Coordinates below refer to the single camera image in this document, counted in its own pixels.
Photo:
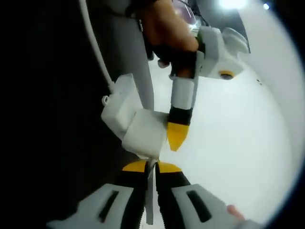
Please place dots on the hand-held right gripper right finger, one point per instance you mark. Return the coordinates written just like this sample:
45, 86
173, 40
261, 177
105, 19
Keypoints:
186, 207

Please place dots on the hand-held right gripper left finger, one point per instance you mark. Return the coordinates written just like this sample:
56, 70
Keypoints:
95, 210

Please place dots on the person's left hand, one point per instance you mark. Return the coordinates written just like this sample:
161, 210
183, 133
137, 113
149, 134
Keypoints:
166, 31

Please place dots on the white desk lamp plug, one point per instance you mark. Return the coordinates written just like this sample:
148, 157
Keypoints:
145, 133

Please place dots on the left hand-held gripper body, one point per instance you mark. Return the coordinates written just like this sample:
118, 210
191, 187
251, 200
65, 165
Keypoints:
221, 59

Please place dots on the person's right hand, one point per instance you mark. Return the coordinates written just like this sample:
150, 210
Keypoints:
236, 213

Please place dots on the white power strip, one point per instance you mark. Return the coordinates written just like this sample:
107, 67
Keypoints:
121, 102

